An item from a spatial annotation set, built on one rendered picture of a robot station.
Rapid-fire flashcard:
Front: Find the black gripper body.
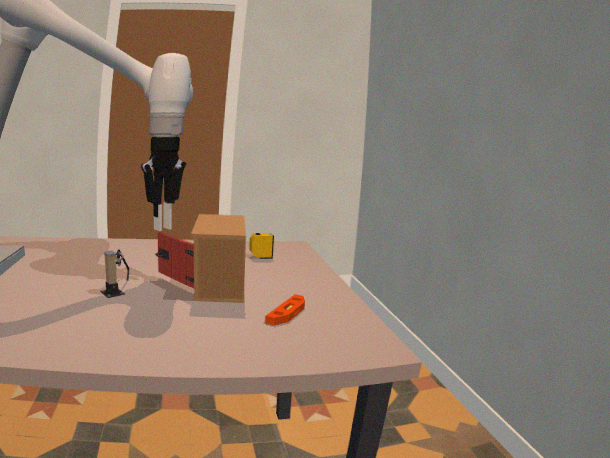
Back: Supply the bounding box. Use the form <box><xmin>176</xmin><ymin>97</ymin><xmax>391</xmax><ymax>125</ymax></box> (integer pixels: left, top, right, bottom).
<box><xmin>149</xmin><ymin>136</ymin><xmax>180</xmax><ymax>173</ymax></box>

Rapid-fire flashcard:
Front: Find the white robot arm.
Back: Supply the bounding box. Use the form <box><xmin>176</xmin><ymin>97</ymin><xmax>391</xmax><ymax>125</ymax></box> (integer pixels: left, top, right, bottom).
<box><xmin>0</xmin><ymin>0</ymin><xmax>193</xmax><ymax>138</ymax></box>

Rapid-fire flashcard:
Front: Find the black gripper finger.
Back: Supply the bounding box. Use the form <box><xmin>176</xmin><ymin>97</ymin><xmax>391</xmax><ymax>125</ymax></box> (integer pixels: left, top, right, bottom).
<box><xmin>141</xmin><ymin>158</ymin><xmax>166</xmax><ymax>231</ymax></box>
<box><xmin>163</xmin><ymin>159</ymin><xmax>186</xmax><ymax>229</ymax></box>

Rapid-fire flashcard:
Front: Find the brown wooden cabinet with red door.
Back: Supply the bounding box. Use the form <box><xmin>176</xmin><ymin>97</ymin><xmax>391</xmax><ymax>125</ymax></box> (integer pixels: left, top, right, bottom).
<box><xmin>155</xmin><ymin>214</ymin><xmax>246</xmax><ymax>303</ymax></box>

